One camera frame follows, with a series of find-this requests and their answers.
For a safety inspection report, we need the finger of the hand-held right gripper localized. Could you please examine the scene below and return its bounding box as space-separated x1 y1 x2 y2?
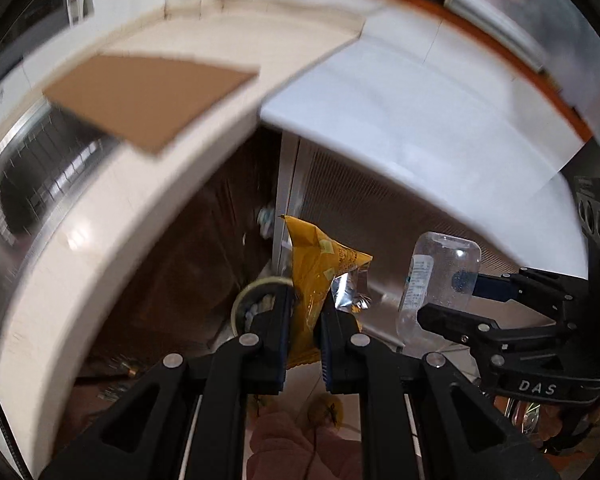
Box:
471 266 577 319
416 302 567 357

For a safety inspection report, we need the round dark trash bin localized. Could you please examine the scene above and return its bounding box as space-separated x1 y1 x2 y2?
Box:
230 276 296 341

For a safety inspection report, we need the person's pink pants leg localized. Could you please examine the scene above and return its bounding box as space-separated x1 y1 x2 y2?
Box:
246 410 363 480

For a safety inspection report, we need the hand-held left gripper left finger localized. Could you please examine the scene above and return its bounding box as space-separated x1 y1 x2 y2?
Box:
37 282 293 480

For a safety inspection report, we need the crumpled white plastic bag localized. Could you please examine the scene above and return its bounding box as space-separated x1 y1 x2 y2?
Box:
256 205 276 238

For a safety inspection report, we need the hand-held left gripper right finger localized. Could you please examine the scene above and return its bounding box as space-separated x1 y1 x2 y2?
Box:
320 300 561 480

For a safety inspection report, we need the orange wooden window frame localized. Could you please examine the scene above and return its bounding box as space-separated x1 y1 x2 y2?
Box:
220 0 596 141

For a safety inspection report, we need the brown wooden cabinet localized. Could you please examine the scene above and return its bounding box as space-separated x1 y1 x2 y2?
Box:
75 125 286 391

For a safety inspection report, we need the stainless steel sink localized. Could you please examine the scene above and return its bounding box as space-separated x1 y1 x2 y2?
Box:
0 97 121 261

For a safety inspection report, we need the wire dish rack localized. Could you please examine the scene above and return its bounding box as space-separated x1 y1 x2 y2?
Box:
0 110 106 231

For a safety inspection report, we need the clear plastic bottle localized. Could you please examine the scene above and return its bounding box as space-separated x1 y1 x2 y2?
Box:
396 231 482 348

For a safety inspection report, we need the translucent plastic sheet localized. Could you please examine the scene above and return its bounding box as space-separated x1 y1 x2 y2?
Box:
445 0 600 151

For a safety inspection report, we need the yellow snack packet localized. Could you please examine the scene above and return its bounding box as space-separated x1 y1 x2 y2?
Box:
278 214 373 368

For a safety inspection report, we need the brown cardboard sheet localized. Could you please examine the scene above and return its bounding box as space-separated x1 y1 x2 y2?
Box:
42 55 260 155

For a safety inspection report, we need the white cabinet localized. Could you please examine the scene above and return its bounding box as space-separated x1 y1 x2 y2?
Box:
275 130 521 356

